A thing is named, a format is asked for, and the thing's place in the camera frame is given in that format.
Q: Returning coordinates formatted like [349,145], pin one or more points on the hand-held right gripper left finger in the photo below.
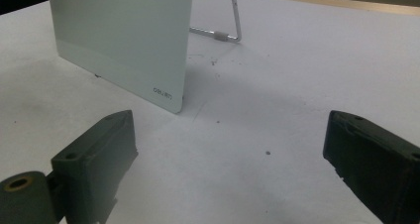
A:
[95,168]

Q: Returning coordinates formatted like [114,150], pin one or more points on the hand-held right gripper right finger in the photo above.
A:
[376,164]

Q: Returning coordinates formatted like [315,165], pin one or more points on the white glass desktop whiteboard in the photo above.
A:
[122,42]

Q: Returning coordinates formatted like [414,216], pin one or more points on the wooden table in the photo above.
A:
[330,1]

